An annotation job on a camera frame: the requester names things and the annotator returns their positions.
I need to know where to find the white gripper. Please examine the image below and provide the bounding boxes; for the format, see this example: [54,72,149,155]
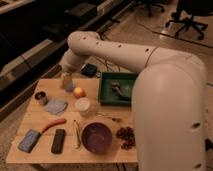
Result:
[60,59,83,89]

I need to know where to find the wooden table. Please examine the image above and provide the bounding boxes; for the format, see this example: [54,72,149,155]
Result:
[6,78,137,164]

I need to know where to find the metal tin can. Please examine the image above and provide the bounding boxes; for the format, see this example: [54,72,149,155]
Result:
[34,91,48,106]

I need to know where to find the purple bowl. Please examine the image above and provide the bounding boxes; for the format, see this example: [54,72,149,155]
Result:
[81,122,112,154]

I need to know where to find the black rectangular remote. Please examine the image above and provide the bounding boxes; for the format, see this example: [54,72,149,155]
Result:
[51,129,66,154]

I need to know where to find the tangled floor cables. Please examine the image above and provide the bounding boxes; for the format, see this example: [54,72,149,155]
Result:
[94,56,121,73]

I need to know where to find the orange carrot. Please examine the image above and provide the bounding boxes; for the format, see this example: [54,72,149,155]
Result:
[41,118,67,134]

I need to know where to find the blue grey cup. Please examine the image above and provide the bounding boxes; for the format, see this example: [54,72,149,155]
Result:
[65,82,73,92]

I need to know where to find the yellow banana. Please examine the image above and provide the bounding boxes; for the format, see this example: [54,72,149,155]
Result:
[73,120,81,149]

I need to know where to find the orange apple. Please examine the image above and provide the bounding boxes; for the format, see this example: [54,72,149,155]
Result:
[73,87,85,98]

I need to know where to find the black shelf device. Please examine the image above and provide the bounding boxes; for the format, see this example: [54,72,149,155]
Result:
[65,2,97,18]

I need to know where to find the grey blue towel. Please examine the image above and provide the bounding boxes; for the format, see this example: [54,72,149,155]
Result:
[44,98,68,115]

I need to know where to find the black power box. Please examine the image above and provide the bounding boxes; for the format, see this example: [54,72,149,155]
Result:
[81,63,97,78]

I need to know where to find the black office chair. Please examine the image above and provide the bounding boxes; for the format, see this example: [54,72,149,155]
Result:
[165,0,213,40]

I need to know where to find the green plastic tray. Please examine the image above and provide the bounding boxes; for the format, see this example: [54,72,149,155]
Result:
[98,72,137,106]

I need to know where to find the dark grape bunch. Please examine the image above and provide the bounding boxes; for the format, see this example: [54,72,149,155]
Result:
[116,127,135,150]

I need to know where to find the white cup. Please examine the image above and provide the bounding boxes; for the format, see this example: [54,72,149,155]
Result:
[75,97,91,116]

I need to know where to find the dark metal tray item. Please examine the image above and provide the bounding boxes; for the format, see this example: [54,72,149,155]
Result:
[111,82,127,99]

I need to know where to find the blue sponge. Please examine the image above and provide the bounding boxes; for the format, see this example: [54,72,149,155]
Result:
[18,129,41,153]

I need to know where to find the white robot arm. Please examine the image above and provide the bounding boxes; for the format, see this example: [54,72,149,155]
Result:
[60,31,207,171]

